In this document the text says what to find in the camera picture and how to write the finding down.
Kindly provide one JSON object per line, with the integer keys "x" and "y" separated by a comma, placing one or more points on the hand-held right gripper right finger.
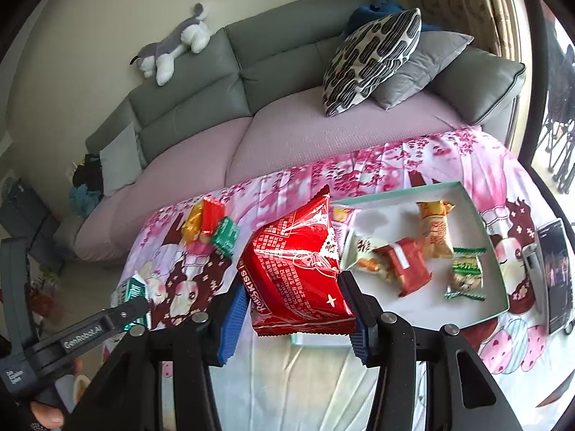
{"x": 364, "y": 341}

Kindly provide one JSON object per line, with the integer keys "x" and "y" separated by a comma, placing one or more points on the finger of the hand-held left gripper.
{"x": 103, "y": 323}

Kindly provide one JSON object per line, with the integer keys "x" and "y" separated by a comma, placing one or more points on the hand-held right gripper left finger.
{"x": 233, "y": 323}

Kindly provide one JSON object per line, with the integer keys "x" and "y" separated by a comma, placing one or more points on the white green snack packet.
{"x": 130, "y": 292}

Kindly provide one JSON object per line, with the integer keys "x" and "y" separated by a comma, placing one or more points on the teal box lid tray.
{"x": 426, "y": 309}

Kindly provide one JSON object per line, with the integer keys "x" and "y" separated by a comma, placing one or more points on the red flower-print snack packet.
{"x": 296, "y": 269}

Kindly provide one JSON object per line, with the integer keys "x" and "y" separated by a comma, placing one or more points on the beige fruit-print snack packet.
{"x": 366, "y": 258}

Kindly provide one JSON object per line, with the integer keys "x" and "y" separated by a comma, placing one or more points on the dark green snack packet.
{"x": 224, "y": 235}

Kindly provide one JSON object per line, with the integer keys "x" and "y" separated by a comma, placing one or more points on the orange cake packet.
{"x": 193, "y": 222}

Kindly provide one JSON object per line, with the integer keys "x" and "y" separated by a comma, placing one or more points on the long red patterned packet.
{"x": 211, "y": 215}

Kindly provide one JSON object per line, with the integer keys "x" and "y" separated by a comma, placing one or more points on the green-edged rice cracker packet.
{"x": 467, "y": 274}

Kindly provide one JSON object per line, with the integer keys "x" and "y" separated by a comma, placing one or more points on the person's left hand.
{"x": 45, "y": 417}

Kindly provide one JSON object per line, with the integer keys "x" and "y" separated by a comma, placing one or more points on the red potted decoration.
{"x": 45, "y": 296}

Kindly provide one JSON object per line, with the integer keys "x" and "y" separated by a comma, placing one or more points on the pink printed blanket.
{"x": 287, "y": 386}

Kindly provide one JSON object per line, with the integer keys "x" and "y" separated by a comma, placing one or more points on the small red-brown snack packet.
{"x": 406, "y": 267}

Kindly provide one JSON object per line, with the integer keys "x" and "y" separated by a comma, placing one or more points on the teal cloth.
{"x": 83, "y": 200}

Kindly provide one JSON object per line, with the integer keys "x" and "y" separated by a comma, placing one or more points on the purple white snack packet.
{"x": 343, "y": 215}

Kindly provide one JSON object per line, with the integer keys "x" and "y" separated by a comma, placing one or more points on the dark storage box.
{"x": 22, "y": 220}

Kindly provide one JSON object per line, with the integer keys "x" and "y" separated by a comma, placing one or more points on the yellow egg roll packet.
{"x": 435, "y": 231}

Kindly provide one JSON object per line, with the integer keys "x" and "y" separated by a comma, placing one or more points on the dark clothes pile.
{"x": 87, "y": 173}

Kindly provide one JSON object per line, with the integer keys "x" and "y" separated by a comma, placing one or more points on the light grey cushion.
{"x": 119, "y": 161}

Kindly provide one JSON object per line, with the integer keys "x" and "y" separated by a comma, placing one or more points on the silver phone stand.
{"x": 532, "y": 260}

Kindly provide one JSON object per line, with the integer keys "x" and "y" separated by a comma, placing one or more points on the black smartphone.
{"x": 557, "y": 274}

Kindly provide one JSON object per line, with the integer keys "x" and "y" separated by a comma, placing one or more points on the black white patterned pillow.
{"x": 368, "y": 63}

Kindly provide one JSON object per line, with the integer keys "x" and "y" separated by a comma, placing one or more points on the grey pillow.
{"x": 426, "y": 67}

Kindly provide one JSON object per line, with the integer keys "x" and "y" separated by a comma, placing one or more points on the grey-green sofa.
{"x": 278, "y": 40}

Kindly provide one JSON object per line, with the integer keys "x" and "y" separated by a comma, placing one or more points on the grey white plush dog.
{"x": 179, "y": 38}

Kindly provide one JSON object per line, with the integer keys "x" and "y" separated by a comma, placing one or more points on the black folding chair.
{"x": 561, "y": 112}

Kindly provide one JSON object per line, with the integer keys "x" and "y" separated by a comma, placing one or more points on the dark blue cloth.
{"x": 373, "y": 11}

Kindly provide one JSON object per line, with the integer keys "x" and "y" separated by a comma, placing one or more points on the patterned curtain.
{"x": 462, "y": 4}

